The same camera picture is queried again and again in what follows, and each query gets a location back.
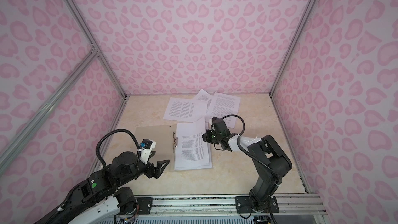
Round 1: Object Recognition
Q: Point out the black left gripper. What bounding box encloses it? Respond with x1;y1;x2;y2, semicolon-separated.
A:
118;156;171;188

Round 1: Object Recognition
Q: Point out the beige cardboard folder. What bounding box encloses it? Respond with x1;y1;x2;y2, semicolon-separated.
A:
135;125;177;172

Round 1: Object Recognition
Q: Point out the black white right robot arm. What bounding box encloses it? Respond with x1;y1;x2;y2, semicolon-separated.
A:
202;130;292;212

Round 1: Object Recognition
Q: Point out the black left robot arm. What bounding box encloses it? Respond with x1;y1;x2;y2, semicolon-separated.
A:
37;151;170;224

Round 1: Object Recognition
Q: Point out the metal folder clip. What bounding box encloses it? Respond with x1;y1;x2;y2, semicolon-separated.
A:
173;131;178;153

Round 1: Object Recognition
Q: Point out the aluminium diagonal brace left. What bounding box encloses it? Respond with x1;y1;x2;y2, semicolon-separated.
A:
1;48;98;175

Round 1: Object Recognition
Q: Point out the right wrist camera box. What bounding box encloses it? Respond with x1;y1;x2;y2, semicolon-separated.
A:
210;117;231;135

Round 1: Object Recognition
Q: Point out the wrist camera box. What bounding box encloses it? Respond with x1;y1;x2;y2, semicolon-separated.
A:
210;117;231;135
139;139;156;164

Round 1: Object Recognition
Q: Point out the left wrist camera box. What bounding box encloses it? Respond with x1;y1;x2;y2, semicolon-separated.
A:
139;139;156;164

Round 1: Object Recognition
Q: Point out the black left mount plate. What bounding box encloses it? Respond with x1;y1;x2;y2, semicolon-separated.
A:
136;197;153;215

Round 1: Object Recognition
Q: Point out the black mount plate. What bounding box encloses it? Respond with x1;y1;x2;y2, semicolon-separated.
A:
234;196;280;214
136;197;153;215

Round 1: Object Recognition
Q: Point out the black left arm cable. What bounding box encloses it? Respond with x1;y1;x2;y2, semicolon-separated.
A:
95;129;141;168

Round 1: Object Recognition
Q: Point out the black right mount plate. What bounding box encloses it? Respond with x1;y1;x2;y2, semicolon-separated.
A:
234;196;280;214

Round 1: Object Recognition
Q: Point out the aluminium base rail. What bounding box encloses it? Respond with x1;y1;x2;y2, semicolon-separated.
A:
74;193;329;224

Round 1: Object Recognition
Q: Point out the aluminium frame post right corner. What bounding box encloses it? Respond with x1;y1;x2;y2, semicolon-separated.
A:
269;0;319;98

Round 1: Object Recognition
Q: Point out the aluminium frame post corner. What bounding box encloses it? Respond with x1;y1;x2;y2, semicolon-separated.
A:
63;0;127;99
269;0;319;98

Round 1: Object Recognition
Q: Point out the aluminium frame post left corner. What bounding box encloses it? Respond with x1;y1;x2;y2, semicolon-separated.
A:
63;0;127;99

